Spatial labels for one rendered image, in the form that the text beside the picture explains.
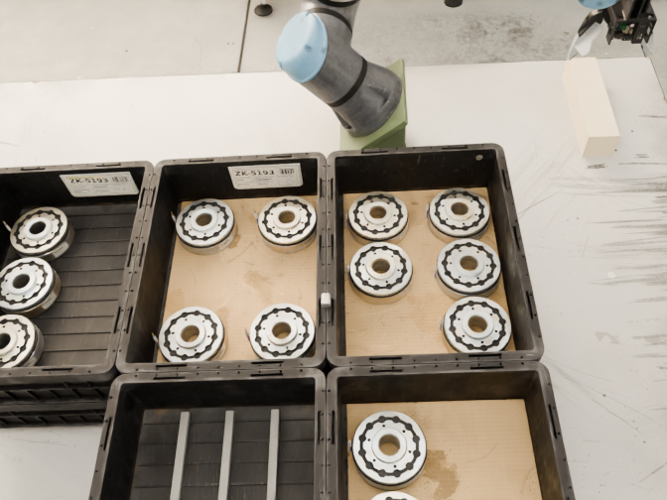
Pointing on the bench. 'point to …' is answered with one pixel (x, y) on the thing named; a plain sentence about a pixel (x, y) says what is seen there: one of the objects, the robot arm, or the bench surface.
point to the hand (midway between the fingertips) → (605, 56)
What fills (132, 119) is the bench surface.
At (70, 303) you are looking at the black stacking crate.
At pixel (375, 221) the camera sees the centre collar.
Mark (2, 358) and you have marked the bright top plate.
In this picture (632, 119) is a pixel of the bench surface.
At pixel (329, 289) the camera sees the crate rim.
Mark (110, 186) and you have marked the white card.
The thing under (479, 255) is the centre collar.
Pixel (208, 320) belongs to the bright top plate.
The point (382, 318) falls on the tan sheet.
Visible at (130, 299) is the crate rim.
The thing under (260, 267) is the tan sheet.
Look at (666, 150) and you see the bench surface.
